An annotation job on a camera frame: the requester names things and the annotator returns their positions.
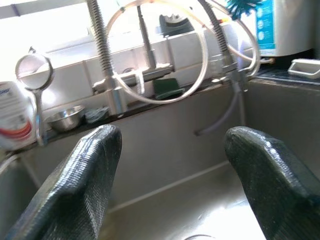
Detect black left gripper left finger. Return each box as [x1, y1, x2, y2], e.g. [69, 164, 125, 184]
[3, 123, 123, 240]

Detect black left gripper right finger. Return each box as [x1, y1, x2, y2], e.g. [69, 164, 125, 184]
[224, 125, 320, 240]

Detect stainless steel kitchen sink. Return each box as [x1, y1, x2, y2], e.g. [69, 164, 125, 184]
[0, 74, 320, 240]

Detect small steel condiment bowl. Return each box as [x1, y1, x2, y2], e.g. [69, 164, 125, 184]
[46, 104, 86, 133]

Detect grey dish cloth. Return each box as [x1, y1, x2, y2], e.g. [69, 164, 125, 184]
[84, 106, 110, 125]

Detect white red pump soap bottle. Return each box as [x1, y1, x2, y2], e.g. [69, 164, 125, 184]
[0, 81, 38, 152]

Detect round metal mesh strainer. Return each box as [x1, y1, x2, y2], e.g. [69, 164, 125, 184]
[14, 46, 55, 147]

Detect white plastic soap tray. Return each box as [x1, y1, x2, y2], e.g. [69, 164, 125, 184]
[287, 58, 320, 80]

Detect green scrub sponge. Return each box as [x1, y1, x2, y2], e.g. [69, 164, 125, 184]
[152, 77, 186, 101]

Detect steel faucet column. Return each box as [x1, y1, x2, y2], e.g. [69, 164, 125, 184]
[136, 4, 176, 81]

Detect white water purifier blue label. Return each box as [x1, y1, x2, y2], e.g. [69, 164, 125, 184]
[254, 0, 320, 60]

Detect blue bottle brush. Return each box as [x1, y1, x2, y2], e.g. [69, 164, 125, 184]
[226, 0, 263, 21]

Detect steel spring hose sprayer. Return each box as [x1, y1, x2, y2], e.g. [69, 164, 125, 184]
[86, 0, 128, 116]

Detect large looped white hose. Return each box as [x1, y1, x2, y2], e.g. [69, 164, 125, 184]
[106, 2, 210, 105]

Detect arched spring hose spout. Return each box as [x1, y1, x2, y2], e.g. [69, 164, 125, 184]
[198, 0, 251, 93]

